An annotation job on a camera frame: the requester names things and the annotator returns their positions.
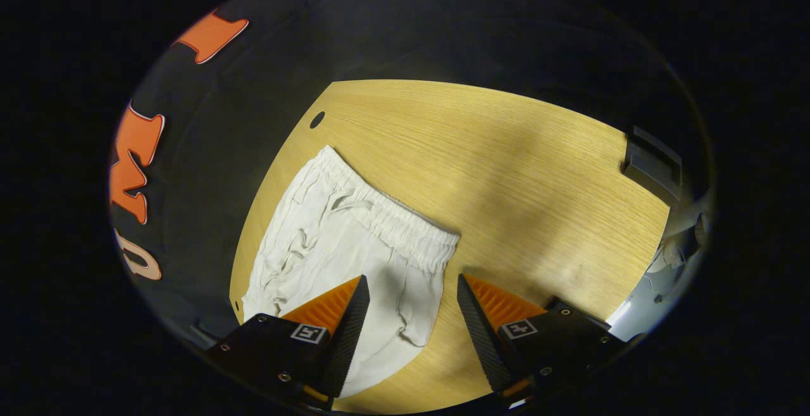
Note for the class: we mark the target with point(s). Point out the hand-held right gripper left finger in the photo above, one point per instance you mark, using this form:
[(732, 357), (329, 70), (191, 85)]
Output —
[(348, 340)]

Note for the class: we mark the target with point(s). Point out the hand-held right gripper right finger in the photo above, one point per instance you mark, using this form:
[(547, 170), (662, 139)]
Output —
[(484, 340)]

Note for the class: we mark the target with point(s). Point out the white jeans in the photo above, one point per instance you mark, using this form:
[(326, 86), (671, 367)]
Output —
[(342, 239)]

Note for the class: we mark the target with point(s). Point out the pale crumpled cloth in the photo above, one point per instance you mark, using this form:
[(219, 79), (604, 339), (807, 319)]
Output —
[(674, 254)]

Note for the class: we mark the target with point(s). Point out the black backdrop cloth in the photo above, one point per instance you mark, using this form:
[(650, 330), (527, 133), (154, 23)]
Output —
[(209, 169)]

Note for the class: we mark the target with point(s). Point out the grey table clamp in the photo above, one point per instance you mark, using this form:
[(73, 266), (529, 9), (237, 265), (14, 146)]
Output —
[(652, 166)]

